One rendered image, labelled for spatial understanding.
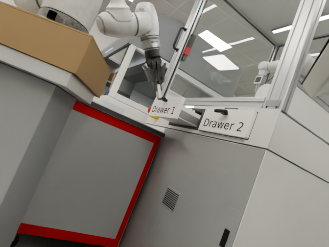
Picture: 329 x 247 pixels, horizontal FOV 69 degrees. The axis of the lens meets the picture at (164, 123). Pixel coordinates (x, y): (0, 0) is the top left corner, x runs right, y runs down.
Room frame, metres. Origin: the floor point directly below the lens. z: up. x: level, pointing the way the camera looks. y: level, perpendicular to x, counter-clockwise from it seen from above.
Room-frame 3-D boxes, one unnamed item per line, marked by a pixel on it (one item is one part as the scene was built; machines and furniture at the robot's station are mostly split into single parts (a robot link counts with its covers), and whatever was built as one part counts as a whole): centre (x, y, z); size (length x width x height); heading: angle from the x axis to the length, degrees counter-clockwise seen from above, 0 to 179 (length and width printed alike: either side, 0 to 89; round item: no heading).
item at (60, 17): (0.73, 0.41, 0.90); 0.22 x 0.18 x 0.06; 13
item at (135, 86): (2.95, 0.42, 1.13); 1.78 x 1.14 x 0.45; 28
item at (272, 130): (1.47, -0.53, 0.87); 1.02 x 0.95 x 0.14; 28
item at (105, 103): (1.35, 0.31, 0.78); 0.12 x 0.08 x 0.04; 116
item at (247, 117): (1.00, -0.23, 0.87); 0.29 x 0.02 x 0.11; 28
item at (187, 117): (1.32, -0.16, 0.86); 0.40 x 0.26 x 0.06; 118
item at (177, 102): (1.22, 0.03, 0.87); 0.29 x 0.02 x 0.11; 28
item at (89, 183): (1.50, 0.37, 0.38); 0.62 x 0.58 x 0.76; 28
